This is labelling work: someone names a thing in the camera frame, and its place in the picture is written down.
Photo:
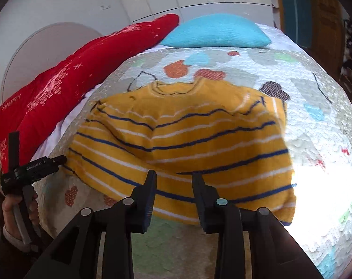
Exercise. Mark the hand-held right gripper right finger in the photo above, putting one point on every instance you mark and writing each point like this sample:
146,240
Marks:
199,197

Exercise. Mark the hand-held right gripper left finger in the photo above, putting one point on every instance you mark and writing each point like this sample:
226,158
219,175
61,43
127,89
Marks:
149,202

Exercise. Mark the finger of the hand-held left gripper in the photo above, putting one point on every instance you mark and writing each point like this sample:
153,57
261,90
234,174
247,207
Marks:
58,160

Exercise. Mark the yellow striped shirt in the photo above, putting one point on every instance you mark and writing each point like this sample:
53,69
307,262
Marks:
181,151

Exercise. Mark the person's left forearm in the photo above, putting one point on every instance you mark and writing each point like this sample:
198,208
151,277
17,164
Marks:
10,247

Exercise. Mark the person's left hand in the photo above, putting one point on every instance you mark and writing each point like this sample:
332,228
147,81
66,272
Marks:
10,209

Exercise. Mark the red snowflake pillow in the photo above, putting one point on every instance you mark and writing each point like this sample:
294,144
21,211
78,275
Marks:
65,87

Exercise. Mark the heart patterned quilt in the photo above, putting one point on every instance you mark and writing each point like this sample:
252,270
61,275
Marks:
309,122

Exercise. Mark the turquoise knitted pillow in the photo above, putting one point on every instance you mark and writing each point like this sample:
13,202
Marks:
216,32

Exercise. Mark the wooden door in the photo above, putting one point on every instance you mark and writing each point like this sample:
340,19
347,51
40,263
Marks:
312,11

